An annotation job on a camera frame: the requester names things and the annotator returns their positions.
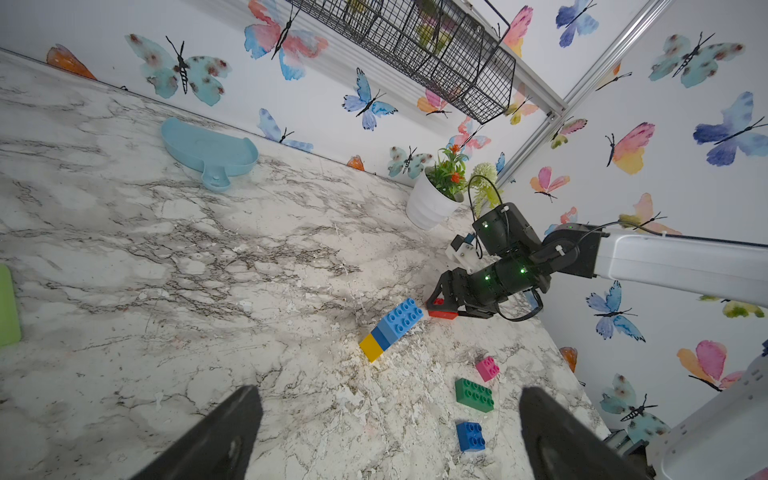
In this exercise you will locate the light blue long lego brick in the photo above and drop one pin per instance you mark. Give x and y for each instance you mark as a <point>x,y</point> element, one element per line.
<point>401,319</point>

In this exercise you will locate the green lego brick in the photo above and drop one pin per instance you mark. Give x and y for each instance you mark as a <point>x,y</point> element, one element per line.
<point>473,395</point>

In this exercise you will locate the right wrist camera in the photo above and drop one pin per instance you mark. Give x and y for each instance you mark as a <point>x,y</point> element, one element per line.
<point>463,250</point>

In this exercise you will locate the black wire wall basket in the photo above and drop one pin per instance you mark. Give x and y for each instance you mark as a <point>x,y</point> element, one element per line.
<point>440,45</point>

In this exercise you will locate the red lego brick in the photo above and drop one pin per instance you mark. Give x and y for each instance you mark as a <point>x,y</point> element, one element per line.
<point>447,315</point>

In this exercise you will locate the yellow small lego brick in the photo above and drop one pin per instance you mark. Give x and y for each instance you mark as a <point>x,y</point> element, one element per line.
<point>371,348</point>

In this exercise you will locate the teal hand mirror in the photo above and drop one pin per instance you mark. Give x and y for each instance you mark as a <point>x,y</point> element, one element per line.
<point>216,156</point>

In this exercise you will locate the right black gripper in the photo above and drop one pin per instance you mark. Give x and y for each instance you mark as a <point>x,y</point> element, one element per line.
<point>506,233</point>

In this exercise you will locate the potted plant white pot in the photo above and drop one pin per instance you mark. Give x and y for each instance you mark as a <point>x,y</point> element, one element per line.
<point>443,183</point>

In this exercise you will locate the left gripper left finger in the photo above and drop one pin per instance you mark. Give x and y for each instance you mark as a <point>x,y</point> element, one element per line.
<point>218,447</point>

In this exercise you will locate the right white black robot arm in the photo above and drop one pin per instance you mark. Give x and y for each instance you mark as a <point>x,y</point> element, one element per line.
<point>724,439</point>

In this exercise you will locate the blue small lego brick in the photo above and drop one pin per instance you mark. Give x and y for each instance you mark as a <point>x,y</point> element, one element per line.
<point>470,437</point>

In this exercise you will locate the pink small lego brick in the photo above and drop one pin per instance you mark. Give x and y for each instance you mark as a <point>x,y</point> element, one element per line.
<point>487,369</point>

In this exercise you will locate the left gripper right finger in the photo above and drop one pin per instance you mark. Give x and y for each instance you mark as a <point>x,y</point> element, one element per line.
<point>559,446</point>

